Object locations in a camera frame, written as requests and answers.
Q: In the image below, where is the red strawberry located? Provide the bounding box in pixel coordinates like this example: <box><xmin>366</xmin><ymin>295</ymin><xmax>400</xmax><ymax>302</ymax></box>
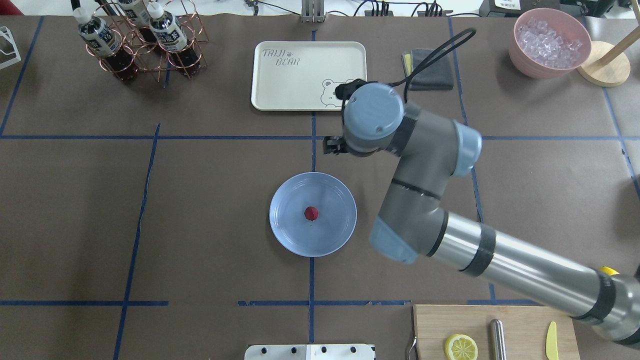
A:
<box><xmin>303</xmin><ymin>206</ymin><xmax>320</xmax><ymax>222</ymax></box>

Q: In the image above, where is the pink bowl with ice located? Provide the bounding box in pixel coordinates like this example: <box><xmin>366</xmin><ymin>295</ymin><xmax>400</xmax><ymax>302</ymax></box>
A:
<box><xmin>509</xmin><ymin>7</ymin><xmax>592</xmax><ymax>79</ymax></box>

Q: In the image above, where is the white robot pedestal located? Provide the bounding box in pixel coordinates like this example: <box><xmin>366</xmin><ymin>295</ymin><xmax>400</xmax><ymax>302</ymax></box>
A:
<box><xmin>244</xmin><ymin>343</ymin><xmax>377</xmax><ymax>360</ymax></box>

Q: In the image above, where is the wooden cutting board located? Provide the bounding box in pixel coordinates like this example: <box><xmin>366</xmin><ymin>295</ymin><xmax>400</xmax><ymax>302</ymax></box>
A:
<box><xmin>413</xmin><ymin>304</ymin><xmax>581</xmax><ymax>360</ymax></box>

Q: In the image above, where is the middle dark drink bottle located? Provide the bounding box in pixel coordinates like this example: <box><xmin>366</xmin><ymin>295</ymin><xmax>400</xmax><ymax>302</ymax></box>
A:
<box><xmin>146</xmin><ymin>1</ymin><xmax>201</xmax><ymax>77</ymax></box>

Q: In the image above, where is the aluminium frame post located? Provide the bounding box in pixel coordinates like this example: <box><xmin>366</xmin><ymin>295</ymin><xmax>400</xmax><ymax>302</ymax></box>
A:
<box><xmin>301</xmin><ymin>0</ymin><xmax>326</xmax><ymax>23</ymax></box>

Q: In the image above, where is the cream bear tray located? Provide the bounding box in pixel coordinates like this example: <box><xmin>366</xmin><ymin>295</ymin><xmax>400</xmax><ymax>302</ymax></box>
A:
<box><xmin>250</xmin><ymin>41</ymin><xmax>367</xmax><ymax>112</ymax></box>

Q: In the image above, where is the front dark drink bottle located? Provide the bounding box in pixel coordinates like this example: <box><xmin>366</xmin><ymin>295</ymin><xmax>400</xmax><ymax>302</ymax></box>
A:
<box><xmin>72</xmin><ymin>7</ymin><xmax>138</xmax><ymax>81</ymax></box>

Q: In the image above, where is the blue plate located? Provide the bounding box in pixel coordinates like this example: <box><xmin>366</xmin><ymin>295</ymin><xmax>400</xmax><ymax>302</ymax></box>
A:
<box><xmin>269</xmin><ymin>172</ymin><xmax>358</xmax><ymax>258</ymax></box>

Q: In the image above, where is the yellow plastic knife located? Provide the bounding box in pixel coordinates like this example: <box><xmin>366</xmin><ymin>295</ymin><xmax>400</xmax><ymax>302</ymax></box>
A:
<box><xmin>544</xmin><ymin>321</ymin><xmax>559</xmax><ymax>360</ymax></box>

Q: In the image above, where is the dark drink bottle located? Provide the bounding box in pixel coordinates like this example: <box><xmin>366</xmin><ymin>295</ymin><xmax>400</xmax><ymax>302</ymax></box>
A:
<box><xmin>116</xmin><ymin>0</ymin><xmax>151</xmax><ymax>28</ymax></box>
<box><xmin>72</xmin><ymin>7</ymin><xmax>138</xmax><ymax>81</ymax></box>
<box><xmin>146</xmin><ymin>1</ymin><xmax>201</xmax><ymax>77</ymax></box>

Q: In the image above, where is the whole yellow lemon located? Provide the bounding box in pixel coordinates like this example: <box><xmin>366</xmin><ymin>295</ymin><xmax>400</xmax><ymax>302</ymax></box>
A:
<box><xmin>599</xmin><ymin>266</ymin><xmax>620</xmax><ymax>276</ymax></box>

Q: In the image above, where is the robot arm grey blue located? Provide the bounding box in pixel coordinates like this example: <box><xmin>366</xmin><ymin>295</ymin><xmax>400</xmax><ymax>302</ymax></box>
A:
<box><xmin>323</xmin><ymin>79</ymin><xmax>640</xmax><ymax>350</ymax></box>

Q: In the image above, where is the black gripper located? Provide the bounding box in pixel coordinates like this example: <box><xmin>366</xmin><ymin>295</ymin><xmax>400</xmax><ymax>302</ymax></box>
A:
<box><xmin>322</xmin><ymin>136</ymin><xmax>350</xmax><ymax>155</ymax></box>

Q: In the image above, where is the lemon half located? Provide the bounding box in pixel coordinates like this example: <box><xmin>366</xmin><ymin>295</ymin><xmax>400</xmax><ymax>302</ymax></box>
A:
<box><xmin>443</xmin><ymin>333</ymin><xmax>479</xmax><ymax>360</ymax></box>

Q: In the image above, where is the back dark drink bottle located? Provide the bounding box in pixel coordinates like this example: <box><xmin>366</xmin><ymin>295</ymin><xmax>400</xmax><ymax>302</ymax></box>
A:
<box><xmin>116</xmin><ymin>0</ymin><xmax>151</xmax><ymax>28</ymax></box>

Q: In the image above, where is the white wire cup basket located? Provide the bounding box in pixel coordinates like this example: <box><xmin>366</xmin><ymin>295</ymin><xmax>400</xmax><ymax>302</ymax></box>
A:
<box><xmin>0</xmin><ymin>26</ymin><xmax>22</xmax><ymax>69</ymax></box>

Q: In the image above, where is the copper wire bottle rack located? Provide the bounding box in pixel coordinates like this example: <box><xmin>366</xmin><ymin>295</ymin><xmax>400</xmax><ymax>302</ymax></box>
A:
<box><xmin>91</xmin><ymin>0</ymin><xmax>210</xmax><ymax>83</ymax></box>

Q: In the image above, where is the metal handled knife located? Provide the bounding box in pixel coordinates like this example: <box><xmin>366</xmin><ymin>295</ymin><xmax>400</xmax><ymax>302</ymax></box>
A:
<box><xmin>489</xmin><ymin>318</ymin><xmax>507</xmax><ymax>360</ymax></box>

